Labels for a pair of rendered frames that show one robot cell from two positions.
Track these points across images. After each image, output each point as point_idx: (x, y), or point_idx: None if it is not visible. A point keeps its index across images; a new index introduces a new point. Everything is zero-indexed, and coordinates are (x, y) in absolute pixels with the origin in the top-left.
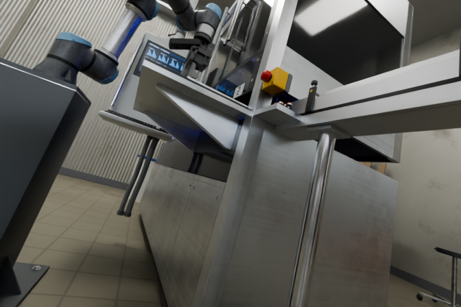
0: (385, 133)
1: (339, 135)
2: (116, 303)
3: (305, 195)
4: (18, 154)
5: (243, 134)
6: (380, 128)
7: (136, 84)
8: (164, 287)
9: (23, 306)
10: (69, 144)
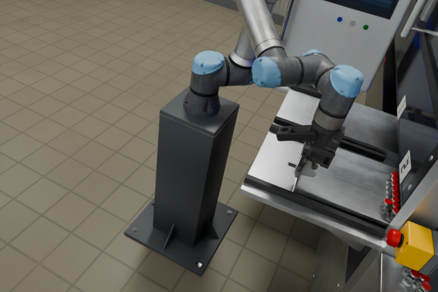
0: None
1: None
2: (277, 269)
3: None
4: (191, 179)
5: (367, 261)
6: None
7: (309, 10)
8: (311, 283)
9: (220, 249)
10: (228, 146)
